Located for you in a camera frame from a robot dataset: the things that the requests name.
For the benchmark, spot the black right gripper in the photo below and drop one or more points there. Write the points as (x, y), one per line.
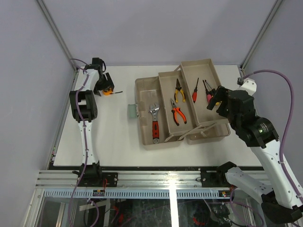
(219, 94)

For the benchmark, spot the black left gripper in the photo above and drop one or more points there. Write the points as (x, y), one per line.
(106, 84)

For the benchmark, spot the orange tape measure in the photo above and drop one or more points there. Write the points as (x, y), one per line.
(110, 91)

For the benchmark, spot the pink handle screwdriver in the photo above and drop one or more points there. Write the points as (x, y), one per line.
(208, 94)

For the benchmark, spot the red handle screwdriver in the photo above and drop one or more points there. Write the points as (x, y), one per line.
(194, 95)

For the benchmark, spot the green tool box latch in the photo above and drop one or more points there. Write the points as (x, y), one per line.
(132, 110)

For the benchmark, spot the yellow combination pliers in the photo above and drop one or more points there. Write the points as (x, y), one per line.
(179, 89)

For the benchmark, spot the orange long nose pliers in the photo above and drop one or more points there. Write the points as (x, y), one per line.
(177, 111)

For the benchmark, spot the translucent brown tool box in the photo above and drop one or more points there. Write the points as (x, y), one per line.
(202, 125)

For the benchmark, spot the silver adjustable wrench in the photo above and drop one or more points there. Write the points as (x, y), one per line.
(153, 110)

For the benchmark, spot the small black yellow screwdriver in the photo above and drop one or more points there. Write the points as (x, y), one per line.
(212, 90)

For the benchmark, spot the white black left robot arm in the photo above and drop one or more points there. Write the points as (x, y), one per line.
(84, 111)

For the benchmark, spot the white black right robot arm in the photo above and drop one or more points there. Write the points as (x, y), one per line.
(279, 200)

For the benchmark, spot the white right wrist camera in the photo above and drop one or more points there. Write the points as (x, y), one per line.
(247, 85)

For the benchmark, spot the aluminium front rail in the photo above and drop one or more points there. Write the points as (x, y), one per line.
(116, 179)

